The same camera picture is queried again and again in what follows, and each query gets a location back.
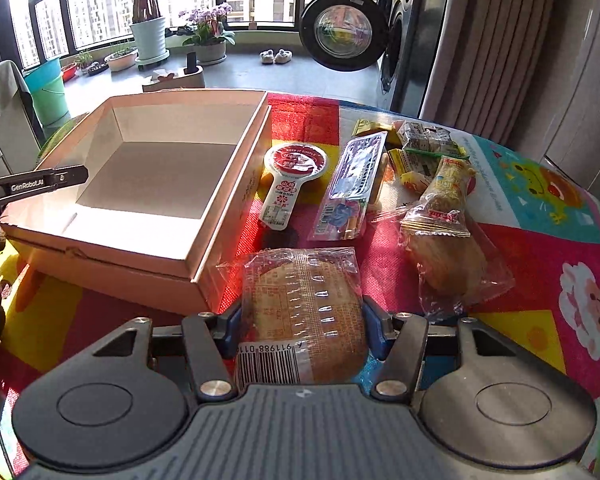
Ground round bread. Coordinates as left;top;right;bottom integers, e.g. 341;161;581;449
232;247;368;390

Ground long bread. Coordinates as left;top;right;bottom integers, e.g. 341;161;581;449
370;156;515;322

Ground red white spoon-shaped package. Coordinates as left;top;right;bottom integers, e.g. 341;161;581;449
259;142;328;231

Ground small crinkled snack packet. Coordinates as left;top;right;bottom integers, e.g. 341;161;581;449
396;122;469;159

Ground grey covered sofa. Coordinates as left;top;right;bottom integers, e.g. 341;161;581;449
0;60;44;177

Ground teal plastic bucket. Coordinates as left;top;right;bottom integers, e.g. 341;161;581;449
24;58;68;126

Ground purple toothbrush blister pack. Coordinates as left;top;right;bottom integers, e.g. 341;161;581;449
309;131;387;242

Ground colourful cartoon play mat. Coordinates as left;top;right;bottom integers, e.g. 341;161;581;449
0;93;600;478

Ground open cardboard box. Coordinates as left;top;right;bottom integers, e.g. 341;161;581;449
2;89;272;314

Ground yellow green snack packet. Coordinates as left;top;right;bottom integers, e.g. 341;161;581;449
388;148;440;196

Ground low white planter bowl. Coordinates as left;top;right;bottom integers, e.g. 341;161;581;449
105;47;137;73

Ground yellow long snack bar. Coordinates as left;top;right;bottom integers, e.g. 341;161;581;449
352;119;403;148

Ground tall plant in white pot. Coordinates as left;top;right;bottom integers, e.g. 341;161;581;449
131;0;170;70

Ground white tissue box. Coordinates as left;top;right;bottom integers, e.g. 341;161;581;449
142;52;206;93

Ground purple flowers in grey pot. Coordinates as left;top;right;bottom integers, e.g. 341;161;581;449
180;2;235;66

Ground pair of small white shoes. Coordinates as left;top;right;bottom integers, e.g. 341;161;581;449
260;49;292;65

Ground white cabinet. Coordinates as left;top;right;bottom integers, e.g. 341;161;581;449
507;0;600;201

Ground beige pleated curtain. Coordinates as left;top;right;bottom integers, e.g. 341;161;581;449
418;0;554;144

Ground black washing machine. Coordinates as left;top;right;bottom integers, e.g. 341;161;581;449
377;0;446;117

